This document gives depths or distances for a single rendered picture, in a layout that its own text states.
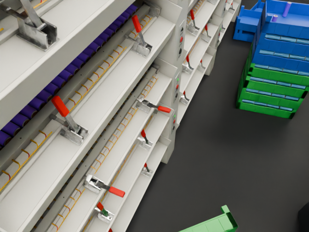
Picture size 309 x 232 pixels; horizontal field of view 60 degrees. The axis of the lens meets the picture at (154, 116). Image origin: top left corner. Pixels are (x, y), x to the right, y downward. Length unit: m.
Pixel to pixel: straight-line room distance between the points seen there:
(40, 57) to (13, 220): 0.23
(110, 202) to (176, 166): 0.53
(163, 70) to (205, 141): 0.62
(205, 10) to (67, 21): 0.91
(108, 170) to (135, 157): 0.25
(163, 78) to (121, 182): 0.35
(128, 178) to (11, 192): 0.47
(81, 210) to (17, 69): 0.39
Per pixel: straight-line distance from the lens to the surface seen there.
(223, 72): 1.79
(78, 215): 0.63
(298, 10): 1.47
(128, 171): 0.88
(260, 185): 1.33
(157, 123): 0.99
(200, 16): 1.19
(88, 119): 0.51
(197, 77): 1.48
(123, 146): 0.70
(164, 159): 1.27
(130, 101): 0.75
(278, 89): 1.48
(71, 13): 0.40
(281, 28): 1.28
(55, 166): 0.47
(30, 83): 0.34
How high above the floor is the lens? 1.12
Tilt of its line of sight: 49 degrees down
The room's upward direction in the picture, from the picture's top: straight up
